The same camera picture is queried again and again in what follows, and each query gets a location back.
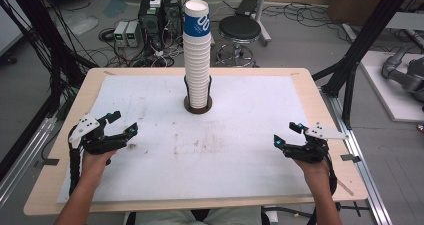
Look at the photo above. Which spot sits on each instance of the black computer tower white top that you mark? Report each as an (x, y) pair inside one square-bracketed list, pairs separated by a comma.
[(150, 18)]

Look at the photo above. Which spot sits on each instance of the black flat device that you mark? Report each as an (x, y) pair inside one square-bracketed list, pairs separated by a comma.
[(246, 7)]

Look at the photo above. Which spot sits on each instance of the aluminium rail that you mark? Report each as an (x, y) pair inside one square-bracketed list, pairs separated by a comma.
[(23, 165), (363, 171)]

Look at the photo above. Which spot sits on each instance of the black frame strut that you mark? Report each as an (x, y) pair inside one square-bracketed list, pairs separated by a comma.
[(363, 38)]

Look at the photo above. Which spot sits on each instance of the thin wooden strip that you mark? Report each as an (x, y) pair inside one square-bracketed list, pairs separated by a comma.
[(345, 187)]

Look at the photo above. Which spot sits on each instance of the white table mat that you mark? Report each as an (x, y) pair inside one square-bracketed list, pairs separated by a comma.
[(200, 158)]

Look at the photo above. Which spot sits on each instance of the stack of white paper cups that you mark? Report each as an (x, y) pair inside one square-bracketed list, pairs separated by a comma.
[(197, 71)]

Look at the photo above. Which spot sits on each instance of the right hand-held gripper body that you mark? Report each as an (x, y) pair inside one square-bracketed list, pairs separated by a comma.
[(310, 151)]

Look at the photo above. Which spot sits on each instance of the black cup holder brown base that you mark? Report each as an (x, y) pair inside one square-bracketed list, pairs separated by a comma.
[(198, 110)]

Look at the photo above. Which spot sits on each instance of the white stand post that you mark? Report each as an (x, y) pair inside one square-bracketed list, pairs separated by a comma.
[(261, 11)]

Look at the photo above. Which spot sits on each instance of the cardboard box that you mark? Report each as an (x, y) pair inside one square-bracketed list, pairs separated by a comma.
[(360, 1)]

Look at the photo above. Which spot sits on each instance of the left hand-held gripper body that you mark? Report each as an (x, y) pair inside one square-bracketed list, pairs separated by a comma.
[(91, 141)]

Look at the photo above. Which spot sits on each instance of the black round stool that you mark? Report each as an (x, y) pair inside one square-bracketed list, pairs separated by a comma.
[(239, 30)]

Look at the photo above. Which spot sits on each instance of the person's right hand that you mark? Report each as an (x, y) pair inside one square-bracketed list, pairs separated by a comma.
[(315, 173)]

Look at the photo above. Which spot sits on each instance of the grey power supply unit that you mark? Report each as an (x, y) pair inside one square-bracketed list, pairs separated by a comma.
[(120, 34), (133, 34)]

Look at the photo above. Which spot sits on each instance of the person's light trousers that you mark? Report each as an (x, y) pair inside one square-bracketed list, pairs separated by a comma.
[(226, 217)]

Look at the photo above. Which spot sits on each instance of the clear plastic bag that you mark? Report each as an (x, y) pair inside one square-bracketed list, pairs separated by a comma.
[(78, 23)]

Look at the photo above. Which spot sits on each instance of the white platform board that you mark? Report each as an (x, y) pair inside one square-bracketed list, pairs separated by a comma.
[(383, 95)]

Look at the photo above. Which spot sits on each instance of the person's left hand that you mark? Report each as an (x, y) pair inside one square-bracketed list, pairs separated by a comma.
[(95, 166)]

